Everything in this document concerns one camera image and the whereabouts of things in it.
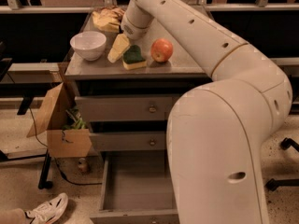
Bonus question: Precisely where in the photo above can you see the white bowl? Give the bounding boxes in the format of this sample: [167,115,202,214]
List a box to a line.
[70,31,107,61]

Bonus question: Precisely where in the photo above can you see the black office chair base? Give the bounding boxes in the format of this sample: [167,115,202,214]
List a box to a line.
[264,137,299,192]

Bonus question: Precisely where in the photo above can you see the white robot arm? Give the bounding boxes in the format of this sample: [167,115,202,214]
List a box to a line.
[121,0,292,224]

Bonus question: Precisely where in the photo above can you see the grey drawer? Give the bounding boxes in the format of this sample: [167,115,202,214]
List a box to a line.
[90,150,180,224]
[90,132,165,151]
[76,95,178,122]

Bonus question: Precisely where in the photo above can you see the grey top drawer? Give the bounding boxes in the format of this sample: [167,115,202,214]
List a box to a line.
[76,95,178,122]

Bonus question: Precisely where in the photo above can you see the red apple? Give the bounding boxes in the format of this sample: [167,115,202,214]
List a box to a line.
[150,38,173,63]

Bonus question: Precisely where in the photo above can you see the small can on floor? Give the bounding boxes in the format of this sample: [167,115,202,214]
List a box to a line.
[78,158,91,174]

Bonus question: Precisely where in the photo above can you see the black cable on floor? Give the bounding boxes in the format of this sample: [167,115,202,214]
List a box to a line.
[6,72,103,187]

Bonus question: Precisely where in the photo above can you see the green items in box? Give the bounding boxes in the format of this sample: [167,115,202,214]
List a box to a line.
[63,108,86,130]

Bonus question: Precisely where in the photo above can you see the grey drawer cabinet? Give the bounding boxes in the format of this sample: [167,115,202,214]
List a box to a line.
[66,21,209,157]

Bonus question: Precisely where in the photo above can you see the black table leg left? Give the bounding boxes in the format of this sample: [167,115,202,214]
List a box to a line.
[38,152,53,189]

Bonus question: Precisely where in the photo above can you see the green yellow sponge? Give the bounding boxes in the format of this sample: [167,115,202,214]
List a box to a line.
[122,45,147,70]

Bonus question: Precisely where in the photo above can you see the white sneaker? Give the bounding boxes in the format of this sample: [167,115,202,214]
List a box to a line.
[24,193,68,224]

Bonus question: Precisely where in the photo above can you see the grey bottom drawer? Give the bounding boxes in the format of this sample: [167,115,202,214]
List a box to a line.
[90,150,180,224]

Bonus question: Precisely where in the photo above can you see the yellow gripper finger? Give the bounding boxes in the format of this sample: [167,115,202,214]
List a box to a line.
[107,34,131,63]

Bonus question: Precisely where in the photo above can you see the grey middle drawer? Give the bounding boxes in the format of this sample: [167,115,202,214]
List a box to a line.
[90,132,165,151]

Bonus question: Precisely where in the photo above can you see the cardboard box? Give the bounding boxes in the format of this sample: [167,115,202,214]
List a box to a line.
[27,83,92,158]

